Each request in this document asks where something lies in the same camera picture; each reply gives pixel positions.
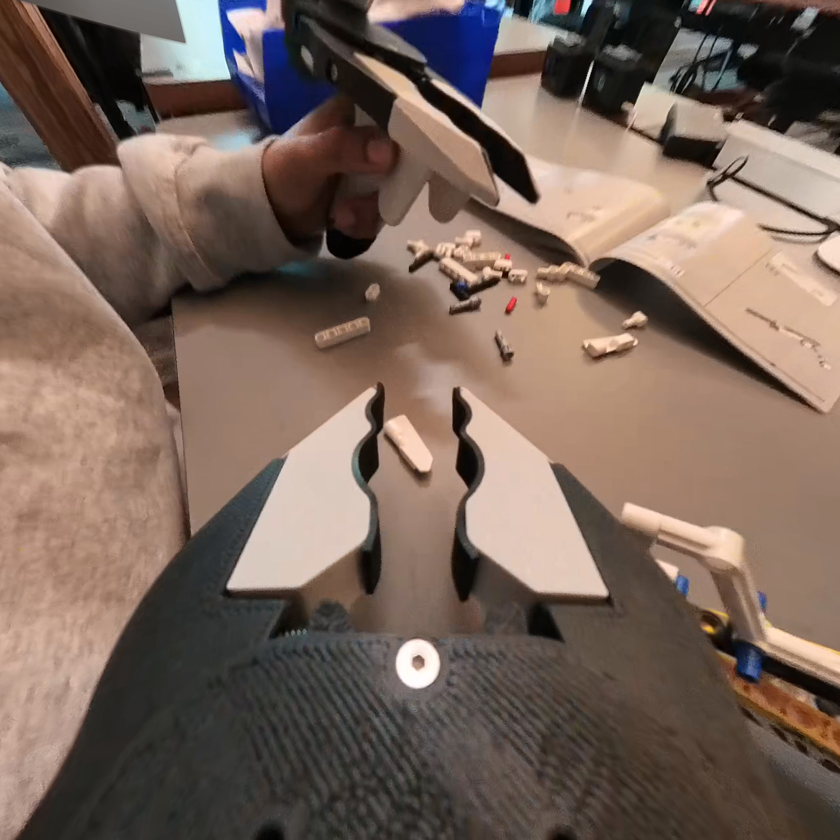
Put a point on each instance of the black power adapter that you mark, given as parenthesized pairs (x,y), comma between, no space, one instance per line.
(689,141)

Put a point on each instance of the person's grey hoodie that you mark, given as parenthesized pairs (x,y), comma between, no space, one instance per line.
(79,459)

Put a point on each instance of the pile of lego pieces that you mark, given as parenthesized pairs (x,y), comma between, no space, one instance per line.
(459,269)

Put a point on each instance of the blue plastic bin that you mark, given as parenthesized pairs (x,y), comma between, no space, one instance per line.
(453,52)

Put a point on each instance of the person's left forearm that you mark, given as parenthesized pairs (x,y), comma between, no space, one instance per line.
(210,203)

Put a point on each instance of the wooden post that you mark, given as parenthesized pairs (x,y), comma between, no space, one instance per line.
(52,85)

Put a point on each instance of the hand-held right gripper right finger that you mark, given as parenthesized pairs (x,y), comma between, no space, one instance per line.
(525,525)

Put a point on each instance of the person's left hand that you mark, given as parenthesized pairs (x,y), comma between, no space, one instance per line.
(308,164)

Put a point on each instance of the white angled lego beam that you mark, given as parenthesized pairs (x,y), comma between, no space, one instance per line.
(577,274)

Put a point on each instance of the tapered white lego panel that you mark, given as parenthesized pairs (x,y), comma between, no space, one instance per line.
(408,445)

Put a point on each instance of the tiny white lego brick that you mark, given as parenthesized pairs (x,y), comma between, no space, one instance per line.
(372,292)

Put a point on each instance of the white lego pin connector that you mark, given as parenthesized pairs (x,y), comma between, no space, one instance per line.
(542,293)

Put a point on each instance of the white lego panel with hole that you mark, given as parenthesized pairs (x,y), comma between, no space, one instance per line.
(610,345)

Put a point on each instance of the straight white lego beam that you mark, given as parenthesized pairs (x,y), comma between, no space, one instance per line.
(341,333)

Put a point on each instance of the grey lego pin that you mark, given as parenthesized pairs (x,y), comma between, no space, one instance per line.
(504,346)

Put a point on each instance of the black charging dock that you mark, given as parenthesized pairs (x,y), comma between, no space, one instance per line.
(564,65)
(613,82)

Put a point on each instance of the lego airplane model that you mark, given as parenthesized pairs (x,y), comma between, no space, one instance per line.
(728,551)

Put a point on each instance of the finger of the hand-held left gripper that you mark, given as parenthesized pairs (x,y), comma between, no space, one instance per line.
(485,124)
(439,144)

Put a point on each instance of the lego instruction booklet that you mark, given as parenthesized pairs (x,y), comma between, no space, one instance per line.
(722,275)

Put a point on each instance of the small white lego connector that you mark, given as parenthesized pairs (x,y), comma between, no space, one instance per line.
(635,320)

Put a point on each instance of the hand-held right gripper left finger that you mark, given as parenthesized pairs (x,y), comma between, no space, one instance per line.
(308,525)

